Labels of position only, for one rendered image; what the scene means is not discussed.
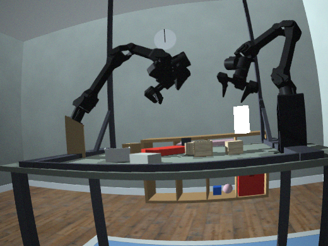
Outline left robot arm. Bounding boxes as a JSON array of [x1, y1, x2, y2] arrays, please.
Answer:
[[224, 20, 302, 95]]

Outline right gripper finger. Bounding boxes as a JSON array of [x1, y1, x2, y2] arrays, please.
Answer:
[[171, 69, 187, 90], [148, 89, 163, 104]]

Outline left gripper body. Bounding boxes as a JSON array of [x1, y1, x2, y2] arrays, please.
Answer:
[[217, 65, 259, 93]]

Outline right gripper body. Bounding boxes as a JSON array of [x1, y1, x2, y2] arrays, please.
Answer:
[[144, 63, 190, 103]]

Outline black metal overhead frame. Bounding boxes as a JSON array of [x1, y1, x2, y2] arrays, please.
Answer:
[[94, 0, 272, 151]]

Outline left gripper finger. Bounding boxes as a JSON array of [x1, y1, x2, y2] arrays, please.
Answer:
[[241, 86, 254, 103], [220, 78, 228, 98]]

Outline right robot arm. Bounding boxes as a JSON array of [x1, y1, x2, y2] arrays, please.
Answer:
[[70, 43, 191, 124]]

